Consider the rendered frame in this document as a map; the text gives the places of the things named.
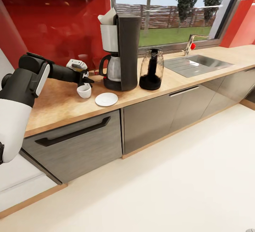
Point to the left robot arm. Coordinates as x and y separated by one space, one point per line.
19 91

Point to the coffee cup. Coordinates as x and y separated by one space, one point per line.
84 91

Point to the bottle of coffee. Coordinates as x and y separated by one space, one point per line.
85 74

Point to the paper coffee filter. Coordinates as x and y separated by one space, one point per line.
109 18

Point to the saucer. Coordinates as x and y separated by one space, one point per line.
106 99

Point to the dishwasher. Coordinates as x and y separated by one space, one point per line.
75 149

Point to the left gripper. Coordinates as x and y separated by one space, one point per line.
69 75

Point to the coffee maker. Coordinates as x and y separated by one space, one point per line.
121 40

